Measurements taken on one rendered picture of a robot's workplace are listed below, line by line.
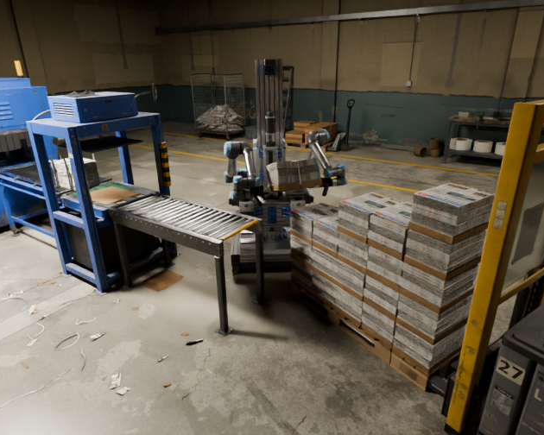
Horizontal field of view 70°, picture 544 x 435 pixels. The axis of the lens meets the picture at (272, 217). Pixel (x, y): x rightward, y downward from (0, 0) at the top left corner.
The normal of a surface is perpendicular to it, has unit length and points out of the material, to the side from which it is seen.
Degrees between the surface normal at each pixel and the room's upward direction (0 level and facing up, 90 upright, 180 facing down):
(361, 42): 90
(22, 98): 90
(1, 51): 90
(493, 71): 90
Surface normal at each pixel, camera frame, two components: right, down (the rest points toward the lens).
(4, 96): 0.83, 0.20
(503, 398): -0.82, 0.22
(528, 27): -0.56, 0.32
